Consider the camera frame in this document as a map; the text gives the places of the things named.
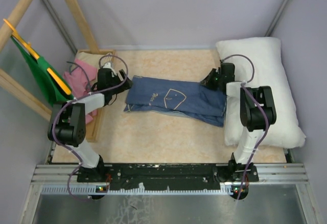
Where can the aluminium frame rail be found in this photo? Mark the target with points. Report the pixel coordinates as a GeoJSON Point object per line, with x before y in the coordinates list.
{"type": "Point", "coordinates": [277, 17]}

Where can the light blue pillowcase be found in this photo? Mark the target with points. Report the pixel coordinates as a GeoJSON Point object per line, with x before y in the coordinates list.
{"type": "Point", "coordinates": [178, 98]}

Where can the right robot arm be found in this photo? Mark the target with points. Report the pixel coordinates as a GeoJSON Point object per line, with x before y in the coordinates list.
{"type": "Point", "coordinates": [257, 113]}

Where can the green shirt on hanger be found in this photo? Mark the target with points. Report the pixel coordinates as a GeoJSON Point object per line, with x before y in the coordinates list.
{"type": "Point", "coordinates": [50, 90]}

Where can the pink garment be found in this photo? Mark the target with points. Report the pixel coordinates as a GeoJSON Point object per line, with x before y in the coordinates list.
{"type": "Point", "coordinates": [79, 81]}

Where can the beige cloth in tray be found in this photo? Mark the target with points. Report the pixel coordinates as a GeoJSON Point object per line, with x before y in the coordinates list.
{"type": "Point", "coordinates": [93, 59]}

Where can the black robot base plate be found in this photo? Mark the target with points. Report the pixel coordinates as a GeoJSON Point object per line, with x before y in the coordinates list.
{"type": "Point", "coordinates": [196, 176]}

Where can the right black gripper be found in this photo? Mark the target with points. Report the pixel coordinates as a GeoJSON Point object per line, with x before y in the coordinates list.
{"type": "Point", "coordinates": [206, 81]}

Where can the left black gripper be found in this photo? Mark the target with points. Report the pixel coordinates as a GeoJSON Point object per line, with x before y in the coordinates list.
{"type": "Point", "coordinates": [126, 85]}

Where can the grey hanger in tray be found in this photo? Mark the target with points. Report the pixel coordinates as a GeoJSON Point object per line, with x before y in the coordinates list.
{"type": "Point", "coordinates": [79, 73]}

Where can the white pillow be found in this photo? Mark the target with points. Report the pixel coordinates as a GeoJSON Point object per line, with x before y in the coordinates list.
{"type": "Point", "coordinates": [258, 64]}

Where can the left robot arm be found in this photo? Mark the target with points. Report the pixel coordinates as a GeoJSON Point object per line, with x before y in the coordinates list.
{"type": "Point", "coordinates": [67, 125]}

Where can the white cable duct strip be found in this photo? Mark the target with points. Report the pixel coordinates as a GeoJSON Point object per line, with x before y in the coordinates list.
{"type": "Point", "coordinates": [98, 190]}

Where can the wooden tray box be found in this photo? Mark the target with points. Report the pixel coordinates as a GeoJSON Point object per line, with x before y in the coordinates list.
{"type": "Point", "coordinates": [93, 127]}

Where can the yellow plastic hanger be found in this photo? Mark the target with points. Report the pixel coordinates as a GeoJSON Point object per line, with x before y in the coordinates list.
{"type": "Point", "coordinates": [64, 87]}

